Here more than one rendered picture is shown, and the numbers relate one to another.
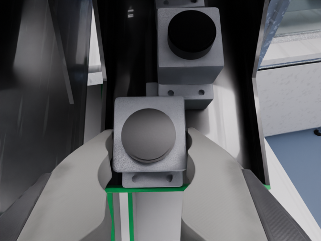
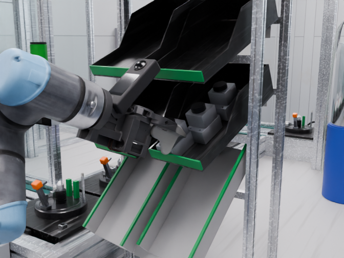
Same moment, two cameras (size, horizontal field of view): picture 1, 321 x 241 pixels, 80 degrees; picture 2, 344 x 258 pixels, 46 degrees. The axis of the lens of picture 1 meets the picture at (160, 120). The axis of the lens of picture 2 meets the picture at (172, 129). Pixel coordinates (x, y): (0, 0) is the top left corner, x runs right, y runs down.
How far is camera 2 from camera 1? 71 cm
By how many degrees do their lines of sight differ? 52
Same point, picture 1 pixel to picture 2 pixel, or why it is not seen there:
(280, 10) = (254, 115)
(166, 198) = (181, 227)
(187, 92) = (195, 129)
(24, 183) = not seen: hidden behind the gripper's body
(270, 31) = (253, 125)
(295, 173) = not seen: outside the picture
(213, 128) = (203, 151)
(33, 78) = not seen: hidden behind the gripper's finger
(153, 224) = (164, 242)
